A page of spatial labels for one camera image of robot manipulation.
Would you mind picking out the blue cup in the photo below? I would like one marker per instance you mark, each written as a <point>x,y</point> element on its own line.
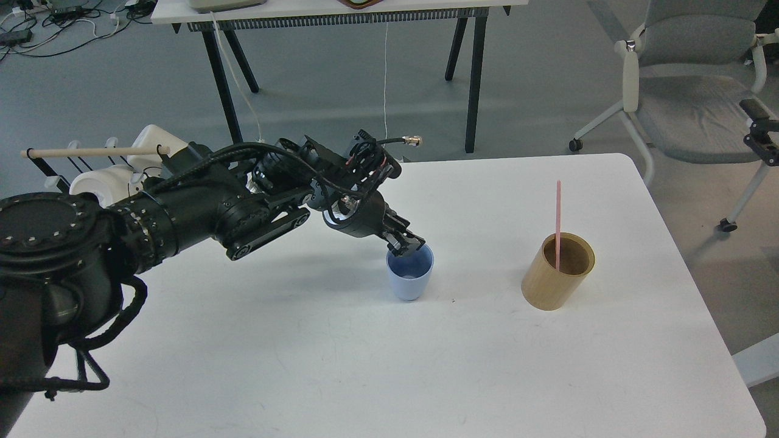
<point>409,274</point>

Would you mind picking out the black wire dish rack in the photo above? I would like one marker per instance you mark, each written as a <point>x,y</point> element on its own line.
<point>60,172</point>

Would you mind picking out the wooden cylindrical holder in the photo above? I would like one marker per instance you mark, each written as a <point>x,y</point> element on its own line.
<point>552,278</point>

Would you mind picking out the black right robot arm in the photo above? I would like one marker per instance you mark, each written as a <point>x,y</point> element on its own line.
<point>760,125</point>

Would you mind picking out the background white desk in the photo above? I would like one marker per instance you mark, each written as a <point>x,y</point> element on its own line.
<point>287,14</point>

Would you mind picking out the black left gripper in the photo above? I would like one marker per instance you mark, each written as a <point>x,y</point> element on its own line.
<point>368,219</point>

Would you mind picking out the wooden dowel rod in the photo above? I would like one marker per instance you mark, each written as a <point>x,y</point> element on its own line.
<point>34,153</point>

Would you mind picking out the grey office chair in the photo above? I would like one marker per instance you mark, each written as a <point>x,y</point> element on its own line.
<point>691,118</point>

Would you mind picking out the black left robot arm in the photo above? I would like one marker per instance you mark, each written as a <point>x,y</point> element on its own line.
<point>70,268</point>

